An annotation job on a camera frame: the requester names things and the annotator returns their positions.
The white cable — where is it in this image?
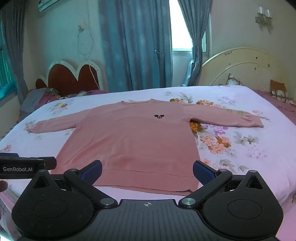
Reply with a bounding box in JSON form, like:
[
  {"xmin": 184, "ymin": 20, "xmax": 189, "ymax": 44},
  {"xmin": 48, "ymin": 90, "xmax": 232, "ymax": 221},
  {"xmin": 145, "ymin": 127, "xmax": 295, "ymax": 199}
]
[{"xmin": 77, "ymin": 0, "xmax": 104, "ymax": 90}]

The floral bed sheet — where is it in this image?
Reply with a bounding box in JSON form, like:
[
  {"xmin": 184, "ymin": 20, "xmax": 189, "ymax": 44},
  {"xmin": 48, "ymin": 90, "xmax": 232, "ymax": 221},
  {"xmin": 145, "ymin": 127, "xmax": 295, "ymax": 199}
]
[{"xmin": 0, "ymin": 85, "xmax": 296, "ymax": 241}]

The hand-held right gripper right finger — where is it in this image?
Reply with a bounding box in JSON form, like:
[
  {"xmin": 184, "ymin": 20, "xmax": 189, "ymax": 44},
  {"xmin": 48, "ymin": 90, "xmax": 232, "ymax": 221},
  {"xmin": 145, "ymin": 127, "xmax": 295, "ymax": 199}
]
[{"xmin": 178, "ymin": 160, "xmax": 266, "ymax": 208}]

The cream bed headboard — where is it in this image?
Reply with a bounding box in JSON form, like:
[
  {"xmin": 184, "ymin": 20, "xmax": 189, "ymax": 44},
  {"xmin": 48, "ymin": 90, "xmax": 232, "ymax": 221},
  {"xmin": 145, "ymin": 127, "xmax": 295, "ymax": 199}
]
[{"xmin": 199, "ymin": 47, "xmax": 296, "ymax": 98}]

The tied blue curtain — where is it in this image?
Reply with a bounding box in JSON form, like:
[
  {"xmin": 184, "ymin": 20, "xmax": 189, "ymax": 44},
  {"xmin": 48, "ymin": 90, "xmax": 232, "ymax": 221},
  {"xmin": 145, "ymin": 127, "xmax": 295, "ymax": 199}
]
[{"xmin": 178, "ymin": 0, "xmax": 212, "ymax": 87}]

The pink blanket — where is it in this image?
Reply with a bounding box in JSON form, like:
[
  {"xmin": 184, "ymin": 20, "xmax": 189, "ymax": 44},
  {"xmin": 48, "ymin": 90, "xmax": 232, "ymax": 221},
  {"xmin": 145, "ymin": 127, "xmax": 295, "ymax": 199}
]
[{"xmin": 253, "ymin": 89, "xmax": 296, "ymax": 113}]

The wide blue curtain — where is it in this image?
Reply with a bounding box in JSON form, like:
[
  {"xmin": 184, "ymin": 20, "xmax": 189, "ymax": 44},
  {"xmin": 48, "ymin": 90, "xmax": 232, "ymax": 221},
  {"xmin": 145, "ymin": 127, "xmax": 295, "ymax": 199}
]
[{"xmin": 98, "ymin": 0, "xmax": 173, "ymax": 93}]

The green-tinted window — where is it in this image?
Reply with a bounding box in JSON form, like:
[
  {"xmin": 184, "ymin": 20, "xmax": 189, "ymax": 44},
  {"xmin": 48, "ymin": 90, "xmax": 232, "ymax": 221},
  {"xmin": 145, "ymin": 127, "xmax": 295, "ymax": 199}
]
[{"xmin": 0, "ymin": 30, "xmax": 18, "ymax": 100}]

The grey curtain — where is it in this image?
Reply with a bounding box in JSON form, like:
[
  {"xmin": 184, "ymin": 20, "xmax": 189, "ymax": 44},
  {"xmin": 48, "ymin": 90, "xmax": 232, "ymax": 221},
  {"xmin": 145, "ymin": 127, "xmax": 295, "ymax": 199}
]
[{"xmin": 0, "ymin": 9, "xmax": 29, "ymax": 105}]

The brown patterned pillow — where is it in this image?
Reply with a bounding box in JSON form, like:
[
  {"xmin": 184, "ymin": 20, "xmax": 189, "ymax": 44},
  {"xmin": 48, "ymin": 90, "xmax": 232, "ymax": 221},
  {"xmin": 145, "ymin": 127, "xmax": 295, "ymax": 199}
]
[
  {"xmin": 270, "ymin": 79, "xmax": 295, "ymax": 105},
  {"xmin": 225, "ymin": 74, "xmax": 244, "ymax": 87}
]

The pink long-sleeve sweater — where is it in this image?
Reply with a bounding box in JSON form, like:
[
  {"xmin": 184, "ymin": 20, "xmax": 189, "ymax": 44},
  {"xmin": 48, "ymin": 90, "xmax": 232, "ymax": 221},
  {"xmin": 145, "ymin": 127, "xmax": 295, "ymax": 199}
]
[{"xmin": 26, "ymin": 98, "xmax": 264, "ymax": 196}]

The white air conditioner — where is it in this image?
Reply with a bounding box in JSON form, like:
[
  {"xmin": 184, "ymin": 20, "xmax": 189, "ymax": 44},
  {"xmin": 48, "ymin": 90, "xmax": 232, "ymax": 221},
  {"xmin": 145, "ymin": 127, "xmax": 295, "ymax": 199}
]
[{"xmin": 38, "ymin": 0, "xmax": 57, "ymax": 12}]

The red heart-shaped headboard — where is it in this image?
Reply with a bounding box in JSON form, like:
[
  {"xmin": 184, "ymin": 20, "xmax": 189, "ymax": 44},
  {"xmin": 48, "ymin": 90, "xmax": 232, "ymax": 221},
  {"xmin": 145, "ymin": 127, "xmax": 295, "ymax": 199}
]
[{"xmin": 35, "ymin": 60, "xmax": 104, "ymax": 96}]

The pile of clothes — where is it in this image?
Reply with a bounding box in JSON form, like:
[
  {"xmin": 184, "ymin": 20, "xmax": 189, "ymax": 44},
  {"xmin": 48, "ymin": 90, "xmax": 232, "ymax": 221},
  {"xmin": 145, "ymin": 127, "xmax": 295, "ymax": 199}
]
[{"xmin": 20, "ymin": 88, "xmax": 63, "ymax": 114}]

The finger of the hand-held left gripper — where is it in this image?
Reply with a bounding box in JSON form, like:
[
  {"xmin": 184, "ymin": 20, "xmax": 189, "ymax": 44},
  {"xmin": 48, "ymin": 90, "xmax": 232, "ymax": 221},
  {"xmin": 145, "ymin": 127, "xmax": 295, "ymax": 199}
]
[{"xmin": 43, "ymin": 157, "xmax": 57, "ymax": 170}]

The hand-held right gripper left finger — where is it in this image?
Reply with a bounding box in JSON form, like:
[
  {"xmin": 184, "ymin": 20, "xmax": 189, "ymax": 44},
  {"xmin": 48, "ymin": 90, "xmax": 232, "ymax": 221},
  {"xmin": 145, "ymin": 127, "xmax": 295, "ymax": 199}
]
[{"xmin": 31, "ymin": 160, "xmax": 117, "ymax": 208}]

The wall sconce lamp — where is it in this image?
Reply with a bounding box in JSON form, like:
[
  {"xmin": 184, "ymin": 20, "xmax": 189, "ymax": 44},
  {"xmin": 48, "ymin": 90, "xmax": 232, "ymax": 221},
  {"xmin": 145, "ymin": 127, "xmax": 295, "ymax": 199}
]
[{"xmin": 255, "ymin": 6, "xmax": 273, "ymax": 25}]

